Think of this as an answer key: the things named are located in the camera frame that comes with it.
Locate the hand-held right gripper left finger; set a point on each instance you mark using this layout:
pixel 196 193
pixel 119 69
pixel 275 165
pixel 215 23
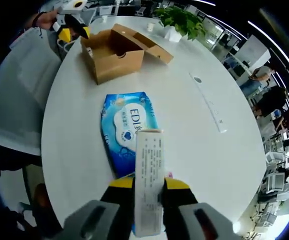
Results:
pixel 119 207

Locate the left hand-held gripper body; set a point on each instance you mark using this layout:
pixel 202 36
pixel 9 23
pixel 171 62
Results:
pixel 72 7

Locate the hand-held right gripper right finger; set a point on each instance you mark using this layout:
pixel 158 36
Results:
pixel 179 207

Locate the small white carton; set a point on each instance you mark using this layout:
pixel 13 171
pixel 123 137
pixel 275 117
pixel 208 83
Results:
pixel 149 175

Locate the brown cardboard shoe box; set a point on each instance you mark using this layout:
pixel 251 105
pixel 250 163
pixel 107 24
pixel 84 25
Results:
pixel 117 65

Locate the blue wet wipes pack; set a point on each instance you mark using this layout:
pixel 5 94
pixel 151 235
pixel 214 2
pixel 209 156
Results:
pixel 124 120

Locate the white paper cup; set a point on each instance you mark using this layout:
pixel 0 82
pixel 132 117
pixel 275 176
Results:
pixel 150 26

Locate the white plant pot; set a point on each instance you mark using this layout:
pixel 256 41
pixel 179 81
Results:
pixel 172 34

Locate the green leafy plant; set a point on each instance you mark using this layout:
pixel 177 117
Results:
pixel 182 20

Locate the white table power strip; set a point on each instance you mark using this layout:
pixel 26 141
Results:
pixel 209 102

